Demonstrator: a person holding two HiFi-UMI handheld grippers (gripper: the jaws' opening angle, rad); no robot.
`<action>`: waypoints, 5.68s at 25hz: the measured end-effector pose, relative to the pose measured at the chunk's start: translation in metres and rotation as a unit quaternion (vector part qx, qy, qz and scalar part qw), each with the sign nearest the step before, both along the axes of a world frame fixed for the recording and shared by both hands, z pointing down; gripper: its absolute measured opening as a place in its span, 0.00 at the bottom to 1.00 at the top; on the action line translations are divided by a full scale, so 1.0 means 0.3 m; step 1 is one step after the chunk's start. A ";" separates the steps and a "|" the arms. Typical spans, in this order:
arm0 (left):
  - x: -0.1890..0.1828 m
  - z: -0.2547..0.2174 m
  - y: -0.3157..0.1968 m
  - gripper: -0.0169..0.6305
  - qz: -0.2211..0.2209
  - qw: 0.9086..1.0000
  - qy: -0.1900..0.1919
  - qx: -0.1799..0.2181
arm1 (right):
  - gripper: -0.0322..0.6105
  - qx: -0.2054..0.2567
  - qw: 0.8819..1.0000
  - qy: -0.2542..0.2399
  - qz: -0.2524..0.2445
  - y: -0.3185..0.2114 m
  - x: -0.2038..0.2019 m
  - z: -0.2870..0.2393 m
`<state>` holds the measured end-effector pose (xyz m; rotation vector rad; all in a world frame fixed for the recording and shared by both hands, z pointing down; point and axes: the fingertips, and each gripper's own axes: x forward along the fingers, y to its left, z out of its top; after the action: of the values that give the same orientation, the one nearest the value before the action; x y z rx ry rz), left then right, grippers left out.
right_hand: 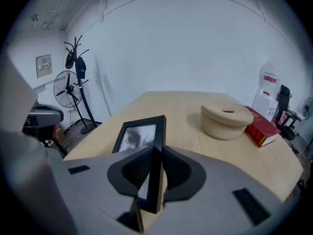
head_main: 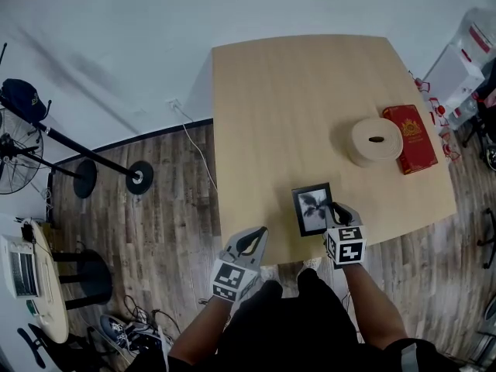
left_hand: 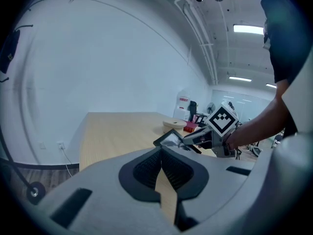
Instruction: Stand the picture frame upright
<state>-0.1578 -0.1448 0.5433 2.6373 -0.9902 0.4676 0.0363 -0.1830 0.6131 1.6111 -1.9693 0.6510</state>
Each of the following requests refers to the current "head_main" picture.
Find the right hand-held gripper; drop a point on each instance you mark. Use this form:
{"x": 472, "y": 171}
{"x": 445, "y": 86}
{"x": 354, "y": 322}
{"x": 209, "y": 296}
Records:
{"x": 346, "y": 246}

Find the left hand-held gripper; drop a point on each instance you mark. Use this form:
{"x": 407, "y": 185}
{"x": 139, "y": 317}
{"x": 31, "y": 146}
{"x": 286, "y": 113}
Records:
{"x": 232, "y": 279}

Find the black picture frame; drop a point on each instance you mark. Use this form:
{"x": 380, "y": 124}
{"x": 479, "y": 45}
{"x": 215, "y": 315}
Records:
{"x": 306, "y": 223}

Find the person's right forearm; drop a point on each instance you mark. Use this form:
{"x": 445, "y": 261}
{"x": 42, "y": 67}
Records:
{"x": 374, "y": 304}

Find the person's left forearm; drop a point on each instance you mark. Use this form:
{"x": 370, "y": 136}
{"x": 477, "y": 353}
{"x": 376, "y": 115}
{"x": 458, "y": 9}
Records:
{"x": 201, "y": 331}

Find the black pole stand round base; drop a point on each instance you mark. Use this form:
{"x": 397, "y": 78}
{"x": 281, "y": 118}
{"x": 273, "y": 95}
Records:
{"x": 85, "y": 178}
{"x": 138, "y": 177}

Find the person's white shoe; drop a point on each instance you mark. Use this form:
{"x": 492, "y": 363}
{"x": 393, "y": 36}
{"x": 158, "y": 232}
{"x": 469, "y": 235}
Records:
{"x": 269, "y": 273}
{"x": 311, "y": 265}

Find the beige paper roll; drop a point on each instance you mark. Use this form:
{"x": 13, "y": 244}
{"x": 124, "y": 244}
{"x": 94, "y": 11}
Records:
{"x": 374, "y": 145}

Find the person's black clothing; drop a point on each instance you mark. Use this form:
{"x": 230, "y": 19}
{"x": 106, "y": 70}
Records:
{"x": 294, "y": 331}

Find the red gold-printed box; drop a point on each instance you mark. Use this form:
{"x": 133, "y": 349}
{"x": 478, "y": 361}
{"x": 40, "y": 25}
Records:
{"x": 416, "y": 142}

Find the red paper decorations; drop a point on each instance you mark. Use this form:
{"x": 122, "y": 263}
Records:
{"x": 441, "y": 122}

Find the blue and white sneakers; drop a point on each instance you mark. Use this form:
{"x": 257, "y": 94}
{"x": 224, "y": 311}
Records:
{"x": 128, "y": 333}

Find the black chair base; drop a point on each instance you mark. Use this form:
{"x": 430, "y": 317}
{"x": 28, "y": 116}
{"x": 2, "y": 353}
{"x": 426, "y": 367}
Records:
{"x": 489, "y": 242}

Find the black round stool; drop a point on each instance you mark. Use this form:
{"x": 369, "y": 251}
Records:
{"x": 89, "y": 277}

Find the black swivel chair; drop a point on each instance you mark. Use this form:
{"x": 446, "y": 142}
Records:
{"x": 488, "y": 122}

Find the white cardboard box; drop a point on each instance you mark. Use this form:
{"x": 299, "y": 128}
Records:
{"x": 453, "y": 76}

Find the round wooden side table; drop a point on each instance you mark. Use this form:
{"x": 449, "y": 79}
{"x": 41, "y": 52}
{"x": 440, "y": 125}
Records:
{"x": 54, "y": 304}

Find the small black device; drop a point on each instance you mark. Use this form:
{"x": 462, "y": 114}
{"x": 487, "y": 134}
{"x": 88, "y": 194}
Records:
{"x": 28, "y": 231}

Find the small green object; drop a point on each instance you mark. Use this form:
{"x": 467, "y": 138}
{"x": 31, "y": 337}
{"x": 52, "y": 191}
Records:
{"x": 32, "y": 308}

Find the white countertop appliance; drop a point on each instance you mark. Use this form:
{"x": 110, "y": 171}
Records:
{"x": 21, "y": 266}

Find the black standing fan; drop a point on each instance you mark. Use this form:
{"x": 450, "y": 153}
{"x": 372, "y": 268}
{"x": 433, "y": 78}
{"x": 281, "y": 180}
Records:
{"x": 15, "y": 161}

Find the dark cap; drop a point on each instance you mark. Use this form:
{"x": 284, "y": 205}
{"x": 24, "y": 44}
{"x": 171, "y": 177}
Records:
{"x": 21, "y": 97}

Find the white wall socket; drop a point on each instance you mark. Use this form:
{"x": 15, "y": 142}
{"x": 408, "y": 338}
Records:
{"x": 174, "y": 103}

